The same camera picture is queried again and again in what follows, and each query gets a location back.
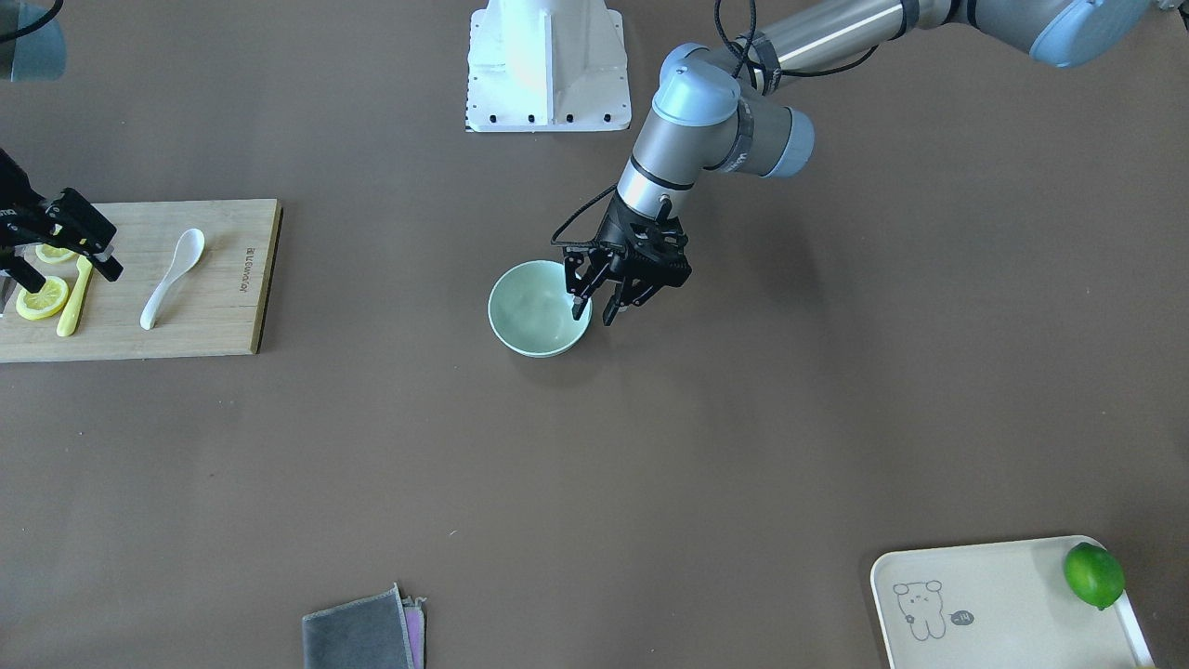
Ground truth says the green lime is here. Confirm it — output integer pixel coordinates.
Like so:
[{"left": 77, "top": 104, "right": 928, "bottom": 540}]
[{"left": 1063, "top": 542, "right": 1126, "bottom": 610}]

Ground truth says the lemon slice lower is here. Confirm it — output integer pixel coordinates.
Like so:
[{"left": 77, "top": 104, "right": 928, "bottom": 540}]
[{"left": 14, "top": 276, "right": 71, "bottom": 321}]

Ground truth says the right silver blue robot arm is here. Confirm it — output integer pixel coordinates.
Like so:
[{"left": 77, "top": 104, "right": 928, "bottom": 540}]
[{"left": 1, "top": 1, "right": 122, "bottom": 294}]

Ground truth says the white ceramic spoon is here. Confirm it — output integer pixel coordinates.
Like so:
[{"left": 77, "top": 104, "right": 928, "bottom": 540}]
[{"left": 138, "top": 228, "right": 205, "bottom": 332}]

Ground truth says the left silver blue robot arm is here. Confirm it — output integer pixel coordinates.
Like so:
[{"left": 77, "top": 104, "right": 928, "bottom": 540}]
[{"left": 551, "top": 1, "right": 1152, "bottom": 323}]

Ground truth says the lemon slice upper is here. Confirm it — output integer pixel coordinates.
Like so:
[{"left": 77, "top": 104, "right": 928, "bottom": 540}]
[{"left": 34, "top": 244, "right": 78, "bottom": 264}]

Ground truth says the yellow plastic knife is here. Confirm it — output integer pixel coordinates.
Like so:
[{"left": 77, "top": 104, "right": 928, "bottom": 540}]
[{"left": 56, "top": 255, "right": 94, "bottom": 337}]

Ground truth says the lemon slice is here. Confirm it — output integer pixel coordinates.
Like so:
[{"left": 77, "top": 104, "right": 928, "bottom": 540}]
[
  {"left": 14, "top": 276, "right": 71, "bottom": 321},
  {"left": 34, "top": 244, "right": 78, "bottom": 264}
]

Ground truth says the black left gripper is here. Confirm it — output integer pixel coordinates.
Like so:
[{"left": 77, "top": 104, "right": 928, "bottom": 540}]
[{"left": 562, "top": 190, "right": 692, "bottom": 326}]

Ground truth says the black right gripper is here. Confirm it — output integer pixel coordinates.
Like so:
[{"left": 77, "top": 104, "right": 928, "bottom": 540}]
[{"left": 1, "top": 150, "right": 124, "bottom": 294}]

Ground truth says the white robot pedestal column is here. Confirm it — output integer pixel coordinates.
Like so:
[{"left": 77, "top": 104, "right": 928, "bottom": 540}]
[{"left": 464, "top": 1, "right": 633, "bottom": 133}]

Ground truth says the grey folded cloth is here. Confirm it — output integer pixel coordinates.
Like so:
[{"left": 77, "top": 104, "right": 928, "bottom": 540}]
[{"left": 302, "top": 582, "right": 427, "bottom": 668}]

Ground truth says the mint green bowl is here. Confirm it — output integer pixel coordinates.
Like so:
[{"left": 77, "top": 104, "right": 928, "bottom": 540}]
[{"left": 487, "top": 259, "right": 591, "bottom": 359}]

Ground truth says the cream rabbit tray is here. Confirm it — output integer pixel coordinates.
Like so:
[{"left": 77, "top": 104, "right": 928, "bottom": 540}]
[{"left": 869, "top": 536, "right": 1155, "bottom": 668}]

